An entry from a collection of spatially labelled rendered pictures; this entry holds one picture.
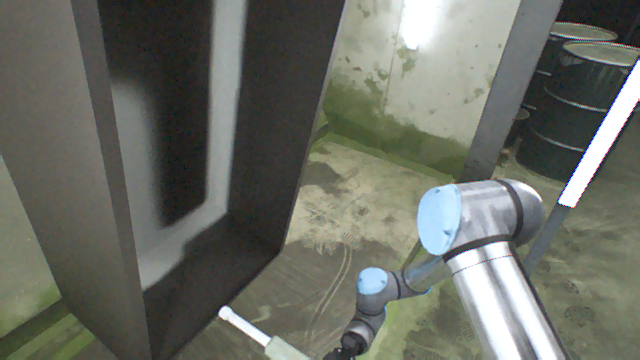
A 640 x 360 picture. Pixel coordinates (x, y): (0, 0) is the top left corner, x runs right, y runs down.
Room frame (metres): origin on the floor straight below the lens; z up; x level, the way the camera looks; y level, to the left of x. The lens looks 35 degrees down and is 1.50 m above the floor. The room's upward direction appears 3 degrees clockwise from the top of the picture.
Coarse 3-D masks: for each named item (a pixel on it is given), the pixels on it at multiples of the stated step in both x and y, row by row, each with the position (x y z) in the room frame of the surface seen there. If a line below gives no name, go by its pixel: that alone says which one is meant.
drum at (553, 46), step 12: (564, 24) 3.42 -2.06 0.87; (576, 24) 3.39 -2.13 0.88; (552, 36) 3.01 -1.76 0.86; (564, 36) 2.94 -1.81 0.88; (552, 48) 2.98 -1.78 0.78; (540, 60) 3.03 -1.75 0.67; (552, 60) 2.96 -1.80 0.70; (540, 72) 2.99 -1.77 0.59; (540, 84) 2.97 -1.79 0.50; (528, 96) 3.01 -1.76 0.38; (540, 96) 2.94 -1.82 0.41; (528, 108) 2.97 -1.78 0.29; (528, 120) 2.95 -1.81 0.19
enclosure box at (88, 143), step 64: (0, 0) 0.45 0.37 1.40; (64, 0) 0.38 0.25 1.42; (128, 0) 0.82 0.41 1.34; (192, 0) 0.97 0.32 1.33; (256, 0) 1.03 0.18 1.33; (320, 0) 0.93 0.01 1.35; (0, 64) 0.49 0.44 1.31; (64, 64) 0.40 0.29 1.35; (128, 64) 0.82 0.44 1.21; (192, 64) 0.99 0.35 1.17; (256, 64) 1.04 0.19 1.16; (320, 64) 0.93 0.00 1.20; (0, 128) 0.55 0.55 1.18; (64, 128) 0.43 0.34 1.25; (128, 128) 0.82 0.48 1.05; (192, 128) 1.01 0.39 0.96; (256, 128) 1.04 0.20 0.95; (64, 192) 0.48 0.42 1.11; (128, 192) 0.82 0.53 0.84; (192, 192) 1.04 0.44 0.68; (256, 192) 1.04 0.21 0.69; (64, 256) 0.55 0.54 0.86; (128, 256) 0.42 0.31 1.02; (192, 256) 0.89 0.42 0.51; (256, 256) 0.94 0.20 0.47; (128, 320) 0.45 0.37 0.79; (192, 320) 0.66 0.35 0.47
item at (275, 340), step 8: (224, 312) 0.64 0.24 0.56; (232, 312) 0.65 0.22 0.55; (232, 320) 0.62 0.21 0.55; (240, 320) 0.62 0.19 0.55; (240, 328) 0.60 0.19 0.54; (248, 328) 0.60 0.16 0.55; (256, 336) 0.58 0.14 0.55; (264, 336) 0.58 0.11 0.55; (264, 344) 0.56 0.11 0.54; (272, 344) 0.55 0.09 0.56; (280, 344) 0.55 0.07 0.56; (288, 344) 0.55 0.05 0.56; (264, 352) 0.55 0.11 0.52; (272, 352) 0.53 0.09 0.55; (280, 352) 0.53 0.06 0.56; (288, 352) 0.53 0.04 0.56; (296, 352) 0.53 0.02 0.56
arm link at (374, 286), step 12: (360, 276) 0.76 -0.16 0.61; (372, 276) 0.75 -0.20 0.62; (384, 276) 0.75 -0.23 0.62; (360, 288) 0.73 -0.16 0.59; (372, 288) 0.71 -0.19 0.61; (384, 288) 0.72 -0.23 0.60; (396, 288) 0.73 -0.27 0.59; (360, 300) 0.72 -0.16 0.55; (372, 300) 0.70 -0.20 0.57; (384, 300) 0.71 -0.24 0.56; (360, 312) 0.71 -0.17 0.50; (372, 312) 0.69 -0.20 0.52
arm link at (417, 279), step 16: (528, 192) 0.52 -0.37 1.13; (528, 208) 0.49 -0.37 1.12; (528, 224) 0.48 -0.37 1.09; (528, 240) 0.51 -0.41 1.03; (432, 256) 0.67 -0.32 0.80; (400, 272) 0.79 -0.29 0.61; (416, 272) 0.71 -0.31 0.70; (432, 272) 0.66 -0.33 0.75; (448, 272) 0.64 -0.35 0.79; (400, 288) 0.74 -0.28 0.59; (416, 288) 0.72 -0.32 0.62
